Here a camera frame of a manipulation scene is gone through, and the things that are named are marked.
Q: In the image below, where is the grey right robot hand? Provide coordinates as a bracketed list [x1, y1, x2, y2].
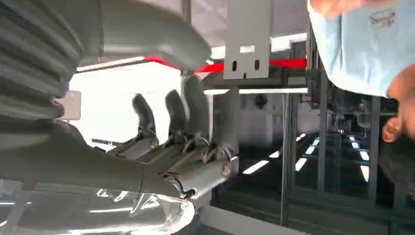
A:
[0, 0, 241, 199]

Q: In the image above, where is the clear plastic cover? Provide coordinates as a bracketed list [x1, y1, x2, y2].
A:
[0, 181, 196, 235]

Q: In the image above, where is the small grey box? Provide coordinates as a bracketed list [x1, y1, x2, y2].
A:
[54, 90, 82, 121]

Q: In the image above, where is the white panel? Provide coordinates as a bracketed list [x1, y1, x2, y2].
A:
[69, 61, 183, 151]

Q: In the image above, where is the ribbed grey right arm sleeve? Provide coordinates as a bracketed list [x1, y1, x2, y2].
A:
[0, 0, 83, 121]

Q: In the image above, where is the grey metal pole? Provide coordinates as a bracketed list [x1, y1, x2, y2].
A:
[181, 0, 192, 77]

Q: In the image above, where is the white-edged table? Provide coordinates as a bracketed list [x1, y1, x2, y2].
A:
[203, 70, 309, 228]

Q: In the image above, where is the red strip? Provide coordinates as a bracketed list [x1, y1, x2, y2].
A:
[144, 55, 307, 74]

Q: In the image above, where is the person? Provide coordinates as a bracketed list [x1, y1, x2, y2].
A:
[307, 0, 415, 202]

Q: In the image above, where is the grey metal bracket plate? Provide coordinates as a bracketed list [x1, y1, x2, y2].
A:
[223, 0, 274, 80]

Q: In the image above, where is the dark metal frame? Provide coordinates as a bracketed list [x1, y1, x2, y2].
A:
[306, 25, 415, 210]

